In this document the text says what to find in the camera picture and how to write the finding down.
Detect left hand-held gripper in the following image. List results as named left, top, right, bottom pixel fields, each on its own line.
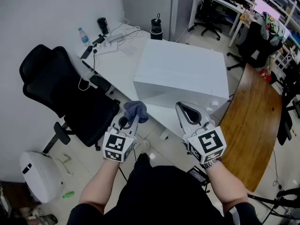
left=102, top=114, right=141, bottom=163

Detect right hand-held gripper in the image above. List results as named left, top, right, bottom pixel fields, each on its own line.
left=175, top=101, right=227, bottom=165

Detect dark blue cloth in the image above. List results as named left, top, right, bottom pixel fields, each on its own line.
left=123, top=101, right=150, bottom=124

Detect large white box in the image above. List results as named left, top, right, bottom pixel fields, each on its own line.
left=133, top=38, right=230, bottom=114

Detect person's right forearm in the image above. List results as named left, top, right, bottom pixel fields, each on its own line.
left=205, top=159, right=249, bottom=214

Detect person's left forearm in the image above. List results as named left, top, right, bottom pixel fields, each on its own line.
left=79, top=158, right=121, bottom=214

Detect person's white shoe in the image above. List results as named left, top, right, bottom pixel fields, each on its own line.
left=140, top=139, right=150, bottom=154

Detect silver wristwatch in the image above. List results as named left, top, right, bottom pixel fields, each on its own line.
left=202, top=158, right=222, bottom=170

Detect black device with screen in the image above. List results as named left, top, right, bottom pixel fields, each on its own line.
left=187, top=166, right=209, bottom=185

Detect brown wooden table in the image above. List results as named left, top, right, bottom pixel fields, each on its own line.
left=219, top=63, right=283, bottom=193

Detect person's black clothes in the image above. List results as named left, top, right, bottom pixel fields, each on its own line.
left=67, top=152, right=263, bottom=225

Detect black high-back office chair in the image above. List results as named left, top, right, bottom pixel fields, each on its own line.
left=19, top=44, right=121, bottom=152

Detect black smartphone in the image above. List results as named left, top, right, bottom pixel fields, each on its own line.
left=81, top=45, right=94, bottom=60

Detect grey power strip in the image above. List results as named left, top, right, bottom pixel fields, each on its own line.
left=106, top=33, right=125, bottom=44

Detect black office chair with jacket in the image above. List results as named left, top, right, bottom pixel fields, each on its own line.
left=226, top=21, right=284, bottom=71

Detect large black drinking bottle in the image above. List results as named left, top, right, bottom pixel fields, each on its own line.
left=150, top=13, right=163, bottom=41

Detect black mesh office chair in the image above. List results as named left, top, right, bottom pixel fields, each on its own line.
left=276, top=62, right=300, bottom=146

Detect clear plastic water bottle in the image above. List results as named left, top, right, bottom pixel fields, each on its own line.
left=78, top=27, right=90, bottom=47

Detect white rounded appliance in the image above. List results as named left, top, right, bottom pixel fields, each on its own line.
left=19, top=150, right=65, bottom=203

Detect small black tumbler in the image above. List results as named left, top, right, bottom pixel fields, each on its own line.
left=97, top=17, right=110, bottom=35

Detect black swivel office chair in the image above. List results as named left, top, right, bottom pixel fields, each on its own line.
left=194, top=0, right=223, bottom=41

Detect white office desk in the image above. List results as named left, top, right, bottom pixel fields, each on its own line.
left=208, top=0, right=247, bottom=48

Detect black tripod stand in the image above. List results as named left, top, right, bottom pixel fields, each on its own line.
left=247, top=187, right=300, bottom=225

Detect colourful cartoon pillow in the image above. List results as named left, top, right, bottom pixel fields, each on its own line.
left=261, top=11, right=287, bottom=41

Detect dark brown box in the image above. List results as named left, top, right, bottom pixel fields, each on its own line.
left=0, top=180, right=42, bottom=210

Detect computer monitor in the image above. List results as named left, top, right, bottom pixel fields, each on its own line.
left=254, top=0, right=282, bottom=21

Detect black thick cable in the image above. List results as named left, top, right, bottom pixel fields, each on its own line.
left=118, top=166, right=128, bottom=182

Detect white hanging cable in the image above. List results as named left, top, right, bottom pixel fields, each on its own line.
left=78, top=52, right=98, bottom=91

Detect white cable bundle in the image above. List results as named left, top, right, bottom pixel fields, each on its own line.
left=110, top=10, right=143, bottom=46

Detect small white wire rack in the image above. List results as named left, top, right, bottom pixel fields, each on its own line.
left=273, top=47, right=296, bottom=72

